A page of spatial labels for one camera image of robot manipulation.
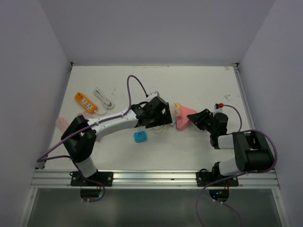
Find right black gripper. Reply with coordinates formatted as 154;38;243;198
187;109;216;134

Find teal round plug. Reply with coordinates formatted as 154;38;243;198
170;118;176;127

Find pink power strip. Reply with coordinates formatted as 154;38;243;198
175;106;197;131
55;117;69;132

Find yellow cube plug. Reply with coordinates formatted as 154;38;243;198
172;102;182;115

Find blue plug adapter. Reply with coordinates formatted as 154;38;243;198
134;131;147;143

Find orange USB charger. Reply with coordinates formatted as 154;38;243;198
74;92;98;114

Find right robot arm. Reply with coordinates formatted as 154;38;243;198
187;109;276;186

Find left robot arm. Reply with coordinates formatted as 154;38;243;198
61;96;172;186

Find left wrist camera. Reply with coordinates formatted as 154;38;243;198
149;91;160;96

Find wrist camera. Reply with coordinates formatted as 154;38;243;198
213;103;224;114
149;91;160;96

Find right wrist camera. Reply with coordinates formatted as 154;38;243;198
213;103;224;114

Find white charger cable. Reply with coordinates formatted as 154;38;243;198
93;87;116;116

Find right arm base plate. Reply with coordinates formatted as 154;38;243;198
196;168;239;187

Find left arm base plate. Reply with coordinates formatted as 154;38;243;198
69;171;114;187

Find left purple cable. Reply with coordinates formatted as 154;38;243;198
36;75;150;163

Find aluminium front rail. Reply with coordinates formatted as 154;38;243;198
30;169;279;189

